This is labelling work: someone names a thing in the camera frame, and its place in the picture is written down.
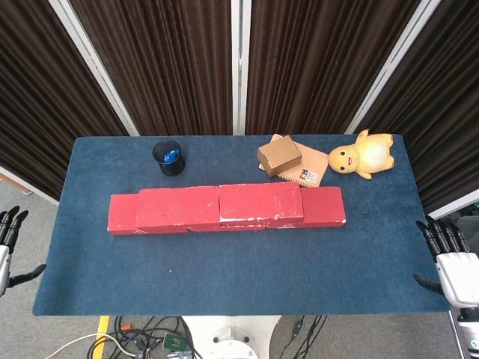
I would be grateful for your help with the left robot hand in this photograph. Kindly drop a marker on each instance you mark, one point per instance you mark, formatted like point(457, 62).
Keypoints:
point(11, 228)

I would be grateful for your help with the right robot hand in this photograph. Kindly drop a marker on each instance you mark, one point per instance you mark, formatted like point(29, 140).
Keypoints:
point(460, 276)

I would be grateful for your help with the red foam brick white scratch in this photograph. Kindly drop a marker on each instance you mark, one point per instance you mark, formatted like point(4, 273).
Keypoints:
point(176, 205)

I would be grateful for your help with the red foam brick chipped edge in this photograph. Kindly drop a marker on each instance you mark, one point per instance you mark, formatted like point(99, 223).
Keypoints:
point(254, 202)

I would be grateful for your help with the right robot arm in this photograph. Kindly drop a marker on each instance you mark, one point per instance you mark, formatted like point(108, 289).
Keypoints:
point(467, 333)

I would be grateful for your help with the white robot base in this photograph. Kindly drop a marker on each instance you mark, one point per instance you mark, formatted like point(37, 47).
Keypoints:
point(232, 333)

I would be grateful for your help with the brown pleated curtain panel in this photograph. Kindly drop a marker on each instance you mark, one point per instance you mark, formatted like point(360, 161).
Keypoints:
point(441, 112)
point(161, 67)
point(37, 93)
point(322, 67)

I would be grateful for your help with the yellow plush toy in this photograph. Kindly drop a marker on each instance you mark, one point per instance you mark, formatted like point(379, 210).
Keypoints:
point(370, 153)

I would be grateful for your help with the blue object in cup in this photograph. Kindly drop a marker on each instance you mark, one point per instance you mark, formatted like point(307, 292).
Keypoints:
point(170, 156)

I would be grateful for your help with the black mesh pen cup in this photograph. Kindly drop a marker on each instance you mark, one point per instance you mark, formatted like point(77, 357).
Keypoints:
point(176, 168)

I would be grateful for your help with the green circuit board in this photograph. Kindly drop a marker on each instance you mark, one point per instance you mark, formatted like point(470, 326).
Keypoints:
point(174, 342)

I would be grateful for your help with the blue tablecloth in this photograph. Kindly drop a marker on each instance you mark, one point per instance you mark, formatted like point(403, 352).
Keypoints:
point(224, 269)

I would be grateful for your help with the small cardboard box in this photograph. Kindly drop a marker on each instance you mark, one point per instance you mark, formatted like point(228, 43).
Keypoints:
point(280, 151)

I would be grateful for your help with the white partition frame rail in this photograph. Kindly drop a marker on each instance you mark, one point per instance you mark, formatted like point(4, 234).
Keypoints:
point(26, 183)
point(453, 205)

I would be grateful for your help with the white partition post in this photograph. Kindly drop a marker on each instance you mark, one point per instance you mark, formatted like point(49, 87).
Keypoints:
point(93, 67)
point(393, 67)
point(240, 67)

